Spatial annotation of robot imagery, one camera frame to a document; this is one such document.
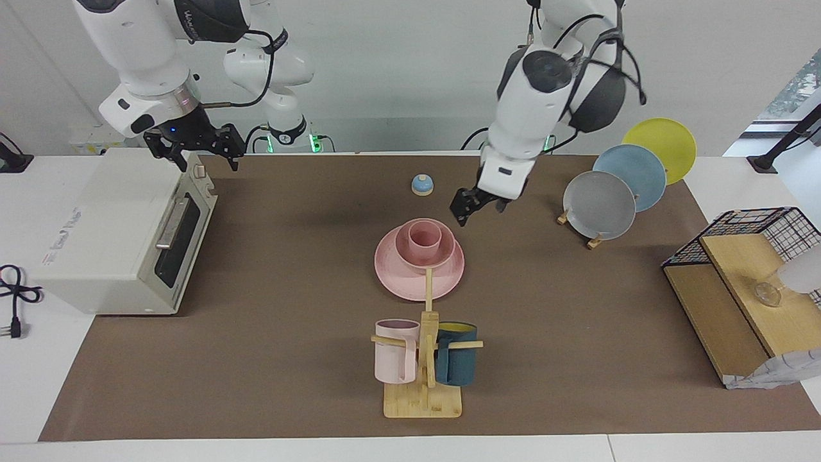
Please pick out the dark teal mug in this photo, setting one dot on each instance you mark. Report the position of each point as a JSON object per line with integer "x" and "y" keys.
{"x": 457, "y": 359}

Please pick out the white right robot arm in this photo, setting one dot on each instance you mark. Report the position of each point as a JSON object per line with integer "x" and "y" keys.
{"x": 141, "y": 51}

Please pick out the clear glass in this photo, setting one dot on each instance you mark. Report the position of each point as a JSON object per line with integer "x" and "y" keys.
{"x": 768, "y": 295}

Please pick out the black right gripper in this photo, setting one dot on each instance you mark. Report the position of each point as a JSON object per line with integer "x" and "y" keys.
{"x": 189, "y": 135}

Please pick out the wooden plate rack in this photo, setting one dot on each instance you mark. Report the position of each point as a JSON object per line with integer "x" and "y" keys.
{"x": 594, "y": 243}

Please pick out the light blue plate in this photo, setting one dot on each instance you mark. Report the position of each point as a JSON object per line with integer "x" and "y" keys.
{"x": 641, "y": 173}

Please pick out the pale pink mug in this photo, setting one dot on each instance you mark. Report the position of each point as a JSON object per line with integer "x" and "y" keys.
{"x": 391, "y": 362}

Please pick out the pink speckled plate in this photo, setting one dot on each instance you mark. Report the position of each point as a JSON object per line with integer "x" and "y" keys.
{"x": 410, "y": 282}

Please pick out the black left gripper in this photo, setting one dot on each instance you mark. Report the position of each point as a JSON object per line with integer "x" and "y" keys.
{"x": 478, "y": 197}

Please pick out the yellow plate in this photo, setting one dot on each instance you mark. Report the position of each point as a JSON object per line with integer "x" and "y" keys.
{"x": 670, "y": 138}

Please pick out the pink tumbler cup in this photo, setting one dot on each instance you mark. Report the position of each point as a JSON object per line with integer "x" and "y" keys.
{"x": 423, "y": 240}

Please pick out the brown table mat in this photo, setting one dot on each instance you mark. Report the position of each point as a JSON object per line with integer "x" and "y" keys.
{"x": 256, "y": 359}

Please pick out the pink bowl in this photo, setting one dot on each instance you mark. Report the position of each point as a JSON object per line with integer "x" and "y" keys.
{"x": 446, "y": 253}

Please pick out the white socket box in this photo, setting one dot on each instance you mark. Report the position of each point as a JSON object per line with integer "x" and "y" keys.
{"x": 90, "y": 144}

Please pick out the grey plate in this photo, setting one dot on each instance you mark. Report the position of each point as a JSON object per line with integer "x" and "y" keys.
{"x": 600, "y": 205}

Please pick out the black table clamp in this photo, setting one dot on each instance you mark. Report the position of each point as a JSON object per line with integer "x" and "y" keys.
{"x": 13, "y": 163}

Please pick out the beige toaster oven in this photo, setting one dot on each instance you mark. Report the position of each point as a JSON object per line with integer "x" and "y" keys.
{"x": 109, "y": 244}

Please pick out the frosted white cup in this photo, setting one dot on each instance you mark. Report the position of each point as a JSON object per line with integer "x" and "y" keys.
{"x": 802, "y": 273}

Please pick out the wooden mug tree stand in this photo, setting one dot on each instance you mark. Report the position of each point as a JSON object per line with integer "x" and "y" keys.
{"x": 423, "y": 401}

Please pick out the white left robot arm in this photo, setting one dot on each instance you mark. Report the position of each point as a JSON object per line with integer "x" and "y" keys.
{"x": 532, "y": 115}

